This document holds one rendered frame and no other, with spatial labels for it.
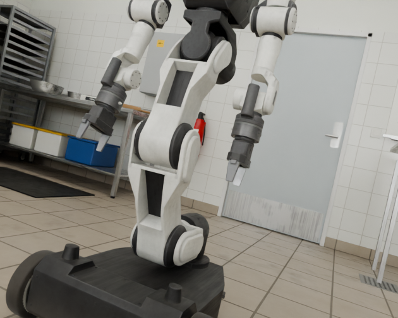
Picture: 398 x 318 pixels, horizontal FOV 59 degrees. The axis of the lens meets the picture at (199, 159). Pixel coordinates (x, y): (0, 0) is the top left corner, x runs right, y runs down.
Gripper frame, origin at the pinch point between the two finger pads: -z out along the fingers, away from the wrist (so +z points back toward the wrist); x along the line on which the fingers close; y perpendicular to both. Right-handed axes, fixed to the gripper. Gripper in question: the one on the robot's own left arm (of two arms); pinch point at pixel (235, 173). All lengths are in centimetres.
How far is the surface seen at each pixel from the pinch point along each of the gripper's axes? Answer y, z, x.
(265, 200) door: -23, 6, -264
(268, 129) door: -37, 79, -255
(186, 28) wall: -157, 175, -245
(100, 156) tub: -198, 5, -219
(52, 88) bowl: -285, 67, -214
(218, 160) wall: -82, 35, -260
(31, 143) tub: -285, -1, -210
